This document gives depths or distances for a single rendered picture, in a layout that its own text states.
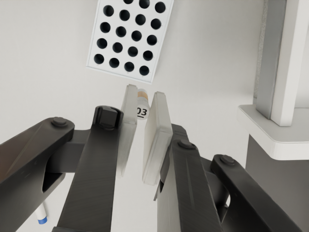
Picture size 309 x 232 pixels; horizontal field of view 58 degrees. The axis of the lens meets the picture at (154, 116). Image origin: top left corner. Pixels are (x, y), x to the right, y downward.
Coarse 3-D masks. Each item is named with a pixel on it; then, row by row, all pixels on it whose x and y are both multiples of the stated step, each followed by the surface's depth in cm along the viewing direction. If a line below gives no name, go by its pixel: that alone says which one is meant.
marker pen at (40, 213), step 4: (40, 204) 44; (40, 208) 44; (44, 208) 45; (36, 212) 44; (40, 212) 44; (44, 212) 44; (36, 216) 44; (40, 216) 44; (44, 216) 44; (40, 220) 44; (44, 220) 44
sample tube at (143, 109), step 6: (138, 90) 22; (144, 90) 22; (138, 96) 21; (144, 96) 21; (138, 102) 19; (144, 102) 19; (138, 108) 19; (144, 108) 19; (138, 114) 19; (144, 114) 19
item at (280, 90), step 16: (272, 0) 27; (288, 0) 25; (304, 0) 23; (272, 16) 28; (288, 16) 25; (304, 16) 24; (272, 32) 28; (288, 32) 25; (304, 32) 24; (272, 48) 28; (288, 48) 25; (304, 48) 30; (272, 64) 28; (288, 64) 25; (304, 64) 31; (272, 80) 28; (288, 80) 25; (304, 80) 32; (272, 96) 28; (288, 96) 26; (304, 96) 32; (272, 112) 28; (288, 112) 27
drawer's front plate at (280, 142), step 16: (240, 112) 32; (256, 112) 31; (304, 112) 31; (256, 128) 28; (272, 128) 27; (288, 128) 27; (304, 128) 27; (272, 144) 24; (288, 144) 24; (304, 144) 24
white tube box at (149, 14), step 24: (120, 0) 32; (144, 0) 35; (168, 0) 32; (96, 24) 33; (120, 24) 33; (144, 24) 33; (96, 48) 34; (120, 48) 37; (144, 48) 34; (120, 72) 35; (144, 72) 37
